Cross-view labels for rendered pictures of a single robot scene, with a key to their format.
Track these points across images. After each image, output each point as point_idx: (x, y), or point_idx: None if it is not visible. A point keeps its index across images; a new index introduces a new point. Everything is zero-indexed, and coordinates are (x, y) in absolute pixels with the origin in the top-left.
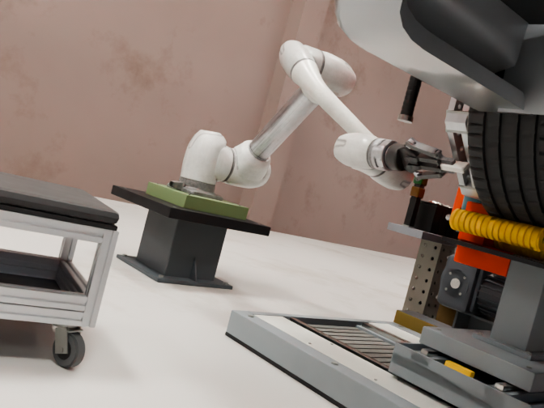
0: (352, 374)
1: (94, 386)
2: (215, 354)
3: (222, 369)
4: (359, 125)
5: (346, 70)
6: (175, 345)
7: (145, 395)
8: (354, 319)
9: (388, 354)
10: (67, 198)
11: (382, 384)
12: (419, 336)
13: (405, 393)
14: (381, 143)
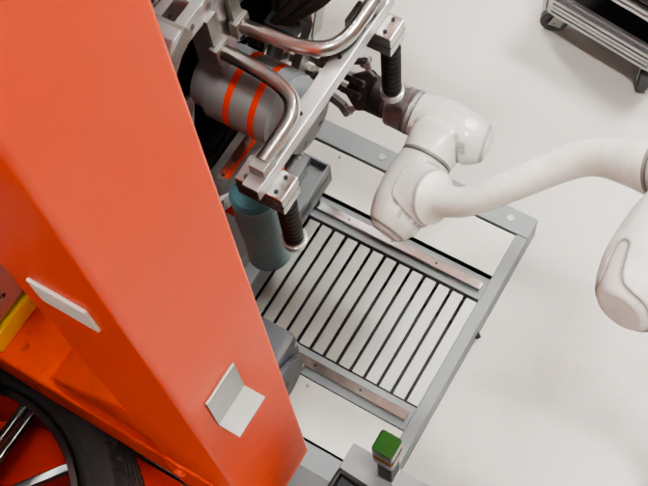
0: (360, 146)
1: (515, 19)
2: (503, 164)
3: None
4: (487, 178)
5: (613, 238)
6: (541, 146)
7: (484, 37)
8: (422, 416)
9: (347, 304)
10: None
11: (332, 152)
12: (320, 453)
13: (309, 149)
14: (409, 87)
